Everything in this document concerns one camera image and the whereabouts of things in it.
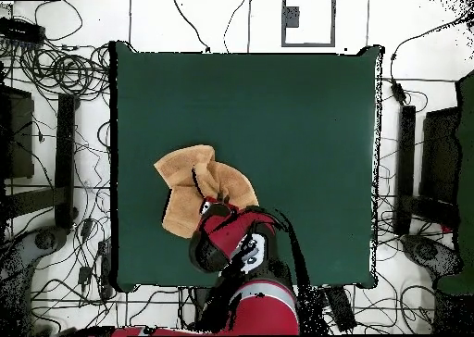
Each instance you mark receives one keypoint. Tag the orange terry towel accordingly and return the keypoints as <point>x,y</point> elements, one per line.
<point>185,203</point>

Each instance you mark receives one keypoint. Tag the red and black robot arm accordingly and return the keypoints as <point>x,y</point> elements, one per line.
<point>244,277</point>

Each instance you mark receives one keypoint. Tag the dark green table cloth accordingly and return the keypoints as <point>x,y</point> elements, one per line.
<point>296,129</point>

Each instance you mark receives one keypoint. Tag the black power strip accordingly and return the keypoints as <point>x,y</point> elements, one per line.
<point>340,307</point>
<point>105,270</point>
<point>22,31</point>

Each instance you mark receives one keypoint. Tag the black power adapter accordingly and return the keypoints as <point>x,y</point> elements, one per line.
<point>87,227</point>
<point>398,92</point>
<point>84,275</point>

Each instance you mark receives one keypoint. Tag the black stand bar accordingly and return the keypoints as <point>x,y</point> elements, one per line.
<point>64,159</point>
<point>405,166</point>

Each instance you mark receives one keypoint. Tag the dark grey block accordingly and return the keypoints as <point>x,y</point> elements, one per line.
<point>292,18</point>

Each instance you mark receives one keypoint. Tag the black furniture panel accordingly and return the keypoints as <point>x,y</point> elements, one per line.
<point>440,155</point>
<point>18,137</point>

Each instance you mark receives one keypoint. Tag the green hanging cloth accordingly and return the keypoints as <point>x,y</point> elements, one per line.
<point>466,166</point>

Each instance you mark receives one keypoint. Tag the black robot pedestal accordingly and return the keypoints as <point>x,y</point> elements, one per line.
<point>202,303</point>

